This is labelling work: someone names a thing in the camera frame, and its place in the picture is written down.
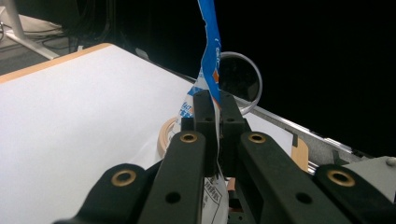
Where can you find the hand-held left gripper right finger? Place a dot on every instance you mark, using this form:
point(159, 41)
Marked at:
point(230, 115)

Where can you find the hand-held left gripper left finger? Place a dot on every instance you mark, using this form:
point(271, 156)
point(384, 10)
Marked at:
point(205, 109)

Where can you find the blue and white milk pouch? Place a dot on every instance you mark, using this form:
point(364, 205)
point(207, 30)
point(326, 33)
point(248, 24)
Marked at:
point(211, 46)

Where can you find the wooden table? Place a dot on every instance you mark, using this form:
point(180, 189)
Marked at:
point(300, 154)

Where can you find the aluminium rail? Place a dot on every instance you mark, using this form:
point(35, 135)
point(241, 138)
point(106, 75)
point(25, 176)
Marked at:
point(311, 130)

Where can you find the white metal desk frame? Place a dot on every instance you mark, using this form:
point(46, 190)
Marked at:
point(18, 34)

